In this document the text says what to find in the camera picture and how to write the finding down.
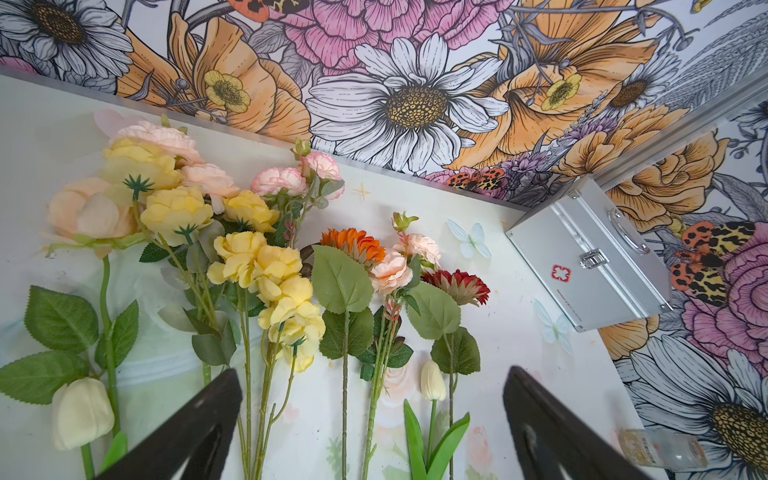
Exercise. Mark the white tulip right stem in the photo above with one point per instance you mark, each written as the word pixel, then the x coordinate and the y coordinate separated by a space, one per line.
pixel 428 456

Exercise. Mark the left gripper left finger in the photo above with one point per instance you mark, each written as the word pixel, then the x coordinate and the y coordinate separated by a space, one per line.
pixel 194 442

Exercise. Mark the peach rose stem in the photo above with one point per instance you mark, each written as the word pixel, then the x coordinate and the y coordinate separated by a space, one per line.
pixel 23 219

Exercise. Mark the yellow rose bunch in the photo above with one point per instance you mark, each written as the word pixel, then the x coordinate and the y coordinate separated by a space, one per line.
pixel 250 295

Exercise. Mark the paper butterfly near case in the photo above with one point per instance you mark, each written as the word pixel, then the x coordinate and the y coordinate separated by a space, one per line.
pixel 471 242

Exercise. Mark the white tulip stem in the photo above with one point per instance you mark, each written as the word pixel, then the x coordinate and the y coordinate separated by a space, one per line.
pixel 428 456
pixel 81 414

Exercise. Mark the pale pink rose spray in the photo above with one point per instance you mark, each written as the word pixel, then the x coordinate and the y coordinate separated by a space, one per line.
pixel 160 157

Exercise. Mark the silver first aid case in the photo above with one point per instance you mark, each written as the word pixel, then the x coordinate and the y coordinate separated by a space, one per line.
pixel 591 259

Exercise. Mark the dark red gerbera stem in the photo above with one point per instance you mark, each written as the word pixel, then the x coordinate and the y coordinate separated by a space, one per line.
pixel 434 309

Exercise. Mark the white tulip left stem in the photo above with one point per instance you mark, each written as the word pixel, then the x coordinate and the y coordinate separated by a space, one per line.
pixel 81 414

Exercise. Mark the orange gerbera stem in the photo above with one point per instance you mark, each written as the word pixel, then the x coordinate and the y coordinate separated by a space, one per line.
pixel 342 279

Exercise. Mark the pink rosebud spray stem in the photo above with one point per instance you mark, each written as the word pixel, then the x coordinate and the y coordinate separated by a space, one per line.
pixel 295 191

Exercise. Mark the paper butterfly lower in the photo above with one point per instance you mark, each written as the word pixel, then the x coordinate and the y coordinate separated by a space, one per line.
pixel 554 331

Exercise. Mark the small clear bottle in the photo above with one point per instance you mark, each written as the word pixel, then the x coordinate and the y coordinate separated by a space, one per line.
pixel 662 449

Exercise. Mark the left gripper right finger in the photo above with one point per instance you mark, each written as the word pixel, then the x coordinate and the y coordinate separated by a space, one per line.
pixel 551 442

